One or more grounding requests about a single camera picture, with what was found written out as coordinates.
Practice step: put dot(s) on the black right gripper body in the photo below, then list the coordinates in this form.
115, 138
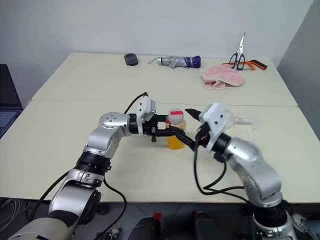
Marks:
203, 136

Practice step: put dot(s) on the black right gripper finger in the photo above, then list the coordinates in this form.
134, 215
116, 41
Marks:
195, 115
186, 141

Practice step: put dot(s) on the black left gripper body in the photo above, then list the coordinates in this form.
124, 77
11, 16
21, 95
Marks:
150, 127

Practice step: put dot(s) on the clear bottle of orange drink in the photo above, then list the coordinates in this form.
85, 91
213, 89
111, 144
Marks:
176, 145

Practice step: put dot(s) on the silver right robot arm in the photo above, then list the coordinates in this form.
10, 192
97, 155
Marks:
250, 160

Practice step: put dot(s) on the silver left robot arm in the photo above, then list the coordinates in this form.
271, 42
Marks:
110, 122

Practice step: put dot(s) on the white pink bottle cap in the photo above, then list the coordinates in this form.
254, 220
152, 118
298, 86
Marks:
175, 115

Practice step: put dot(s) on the pink cloth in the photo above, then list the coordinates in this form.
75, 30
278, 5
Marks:
222, 77

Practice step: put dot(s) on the folded silver purple umbrella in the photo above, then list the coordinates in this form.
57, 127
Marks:
175, 62

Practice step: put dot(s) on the black round cup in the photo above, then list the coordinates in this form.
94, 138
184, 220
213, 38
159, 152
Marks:
131, 60

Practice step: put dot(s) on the orange black hand saw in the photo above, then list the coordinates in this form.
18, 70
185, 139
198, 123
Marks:
257, 64

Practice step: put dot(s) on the dark rounded shape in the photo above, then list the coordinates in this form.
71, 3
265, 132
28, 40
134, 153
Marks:
146, 228
206, 227

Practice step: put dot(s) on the dark laptop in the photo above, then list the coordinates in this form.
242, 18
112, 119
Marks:
8, 100

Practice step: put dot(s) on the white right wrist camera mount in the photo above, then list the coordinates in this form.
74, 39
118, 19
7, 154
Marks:
216, 120

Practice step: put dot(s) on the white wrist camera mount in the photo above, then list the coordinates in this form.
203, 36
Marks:
145, 106
216, 120

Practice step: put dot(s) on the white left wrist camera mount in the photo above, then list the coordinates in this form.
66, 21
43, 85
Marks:
145, 106

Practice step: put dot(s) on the small metal bracket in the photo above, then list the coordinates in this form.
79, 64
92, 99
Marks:
108, 233

